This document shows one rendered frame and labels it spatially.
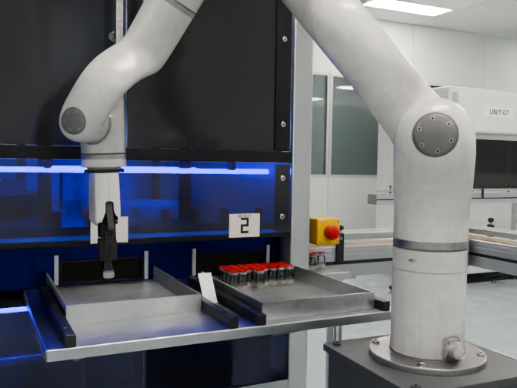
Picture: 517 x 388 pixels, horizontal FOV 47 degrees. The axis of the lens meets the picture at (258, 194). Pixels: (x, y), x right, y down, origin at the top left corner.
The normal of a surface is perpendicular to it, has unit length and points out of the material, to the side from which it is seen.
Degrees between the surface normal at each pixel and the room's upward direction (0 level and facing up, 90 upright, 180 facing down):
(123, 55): 54
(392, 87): 127
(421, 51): 90
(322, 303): 90
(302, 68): 90
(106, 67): 61
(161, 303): 90
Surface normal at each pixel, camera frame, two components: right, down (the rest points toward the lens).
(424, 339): -0.32, 0.04
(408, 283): -0.73, 0.03
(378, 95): 0.08, 0.81
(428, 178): -0.27, 0.63
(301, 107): 0.44, 0.05
